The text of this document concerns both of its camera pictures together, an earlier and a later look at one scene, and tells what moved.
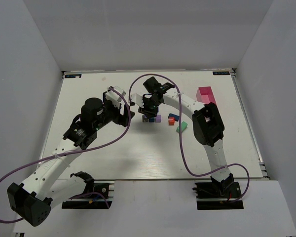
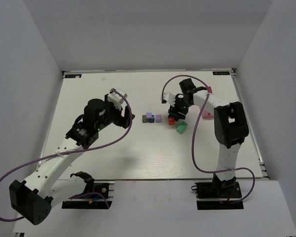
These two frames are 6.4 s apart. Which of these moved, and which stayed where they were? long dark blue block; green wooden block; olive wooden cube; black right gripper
Moved: black right gripper
Stayed: olive wooden cube; green wooden block; long dark blue block
